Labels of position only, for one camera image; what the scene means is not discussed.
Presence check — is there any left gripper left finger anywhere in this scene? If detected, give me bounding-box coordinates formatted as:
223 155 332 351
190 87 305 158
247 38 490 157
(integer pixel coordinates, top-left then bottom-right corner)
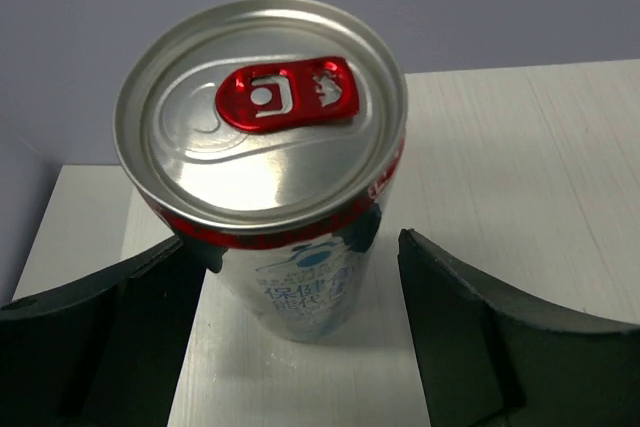
1 237 205 426

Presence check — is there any silver can red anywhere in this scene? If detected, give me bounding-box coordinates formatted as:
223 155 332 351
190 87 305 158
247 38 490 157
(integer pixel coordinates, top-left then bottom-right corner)
113 0 408 342

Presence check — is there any white two-tier shelf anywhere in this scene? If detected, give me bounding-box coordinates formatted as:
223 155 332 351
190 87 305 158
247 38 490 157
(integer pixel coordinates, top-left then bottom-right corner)
15 60 639 426

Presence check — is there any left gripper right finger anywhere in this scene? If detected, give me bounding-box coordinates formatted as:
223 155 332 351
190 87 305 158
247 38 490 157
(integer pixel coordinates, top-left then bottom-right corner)
398 229 639 426

